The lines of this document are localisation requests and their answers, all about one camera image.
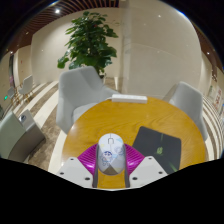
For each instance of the green leafy potted plant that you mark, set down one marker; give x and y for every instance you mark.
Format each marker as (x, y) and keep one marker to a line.
(88, 41)

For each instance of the white printed computer mouse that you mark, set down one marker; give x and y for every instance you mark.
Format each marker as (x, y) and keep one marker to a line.
(111, 155)

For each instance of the grey upholstered armchair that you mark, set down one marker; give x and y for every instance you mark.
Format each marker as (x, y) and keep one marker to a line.
(78, 88)
(188, 101)

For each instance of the pale chair wooden legs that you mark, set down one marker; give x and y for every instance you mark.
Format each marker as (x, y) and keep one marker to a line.
(26, 85)
(11, 93)

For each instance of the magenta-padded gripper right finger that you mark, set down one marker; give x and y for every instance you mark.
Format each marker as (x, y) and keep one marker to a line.
(148, 168)

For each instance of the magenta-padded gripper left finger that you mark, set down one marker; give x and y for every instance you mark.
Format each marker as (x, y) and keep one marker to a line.
(75, 170)

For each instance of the grey-green curved sofa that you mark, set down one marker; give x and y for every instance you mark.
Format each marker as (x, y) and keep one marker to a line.
(8, 136)

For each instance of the black mouse pad green lines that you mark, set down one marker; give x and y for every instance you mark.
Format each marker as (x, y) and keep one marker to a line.
(151, 143)

